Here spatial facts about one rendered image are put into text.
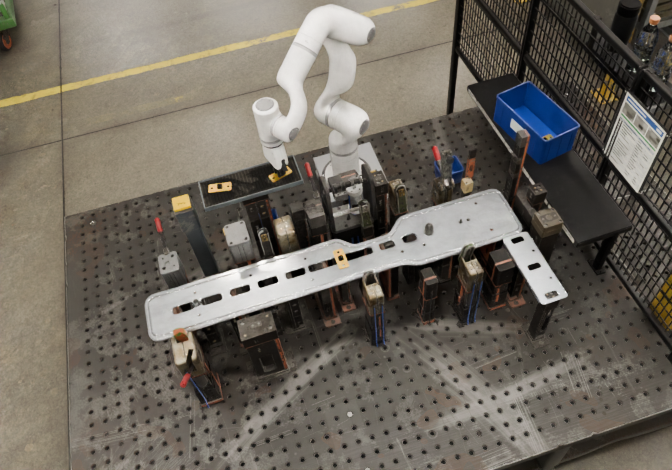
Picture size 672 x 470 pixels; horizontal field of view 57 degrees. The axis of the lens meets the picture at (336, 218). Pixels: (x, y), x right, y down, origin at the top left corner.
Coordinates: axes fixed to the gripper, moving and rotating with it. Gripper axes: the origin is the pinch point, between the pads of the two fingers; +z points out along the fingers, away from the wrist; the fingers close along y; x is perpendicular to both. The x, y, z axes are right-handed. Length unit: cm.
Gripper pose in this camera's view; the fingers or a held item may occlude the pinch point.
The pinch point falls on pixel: (279, 169)
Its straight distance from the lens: 226.9
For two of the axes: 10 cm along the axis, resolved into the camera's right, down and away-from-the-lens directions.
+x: 8.1, -5.0, 3.0
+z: 0.8, 6.1, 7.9
